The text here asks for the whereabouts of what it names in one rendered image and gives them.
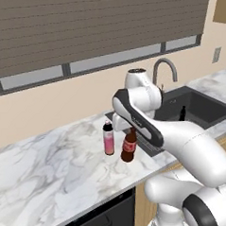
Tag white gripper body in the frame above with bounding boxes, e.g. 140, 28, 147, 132
112, 112, 132, 133

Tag large pink bottle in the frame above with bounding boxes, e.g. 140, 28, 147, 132
101, 119, 116, 157

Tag large brown cola bottle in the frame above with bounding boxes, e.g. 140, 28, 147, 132
119, 126, 140, 164

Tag small dark bottle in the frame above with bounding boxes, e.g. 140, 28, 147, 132
178, 105, 187, 121

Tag dark grey sink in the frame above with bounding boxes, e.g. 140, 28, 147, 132
103, 82, 226, 161

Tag dark framed window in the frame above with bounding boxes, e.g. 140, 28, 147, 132
0, 33, 207, 97

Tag grey curved tap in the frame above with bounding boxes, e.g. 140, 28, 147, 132
150, 57, 180, 95

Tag black dishwasher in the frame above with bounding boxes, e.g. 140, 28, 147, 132
41, 186, 139, 226

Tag grey window blind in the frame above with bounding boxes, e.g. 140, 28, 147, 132
0, 0, 217, 80

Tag grey wall socket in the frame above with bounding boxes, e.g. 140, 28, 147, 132
211, 46, 223, 64

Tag tan wall cupboard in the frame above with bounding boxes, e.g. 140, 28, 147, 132
211, 0, 226, 26

